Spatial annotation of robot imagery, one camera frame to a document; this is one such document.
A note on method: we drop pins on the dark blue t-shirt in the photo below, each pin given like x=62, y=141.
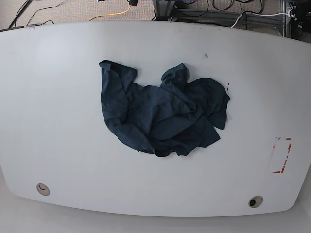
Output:
x=175, y=117

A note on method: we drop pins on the red tape rectangle marking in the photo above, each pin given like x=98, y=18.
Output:
x=280, y=153

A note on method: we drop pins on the right table grommet hole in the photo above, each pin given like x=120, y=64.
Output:
x=255, y=201

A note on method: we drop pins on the table grommet hole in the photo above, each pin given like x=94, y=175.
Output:
x=43, y=189
x=255, y=201

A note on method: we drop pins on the left table grommet hole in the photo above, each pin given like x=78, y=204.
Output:
x=43, y=189

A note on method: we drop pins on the aluminium frame rail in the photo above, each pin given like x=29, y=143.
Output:
x=231, y=17

